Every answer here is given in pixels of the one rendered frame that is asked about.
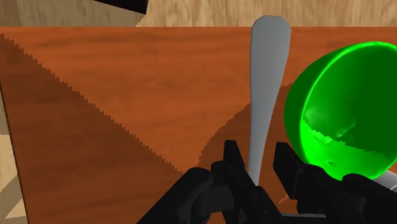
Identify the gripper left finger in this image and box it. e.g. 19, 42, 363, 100
136, 139, 284, 224

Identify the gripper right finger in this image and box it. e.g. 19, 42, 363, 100
272, 142, 397, 224

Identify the grey spoon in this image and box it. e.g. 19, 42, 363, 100
247, 15, 292, 187

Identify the white rounded object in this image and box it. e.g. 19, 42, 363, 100
372, 169, 397, 191

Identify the green bowl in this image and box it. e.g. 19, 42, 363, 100
284, 41, 397, 181

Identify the brown wooden table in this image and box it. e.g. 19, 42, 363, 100
0, 26, 397, 224

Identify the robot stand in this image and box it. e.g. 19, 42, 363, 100
93, 0, 148, 15

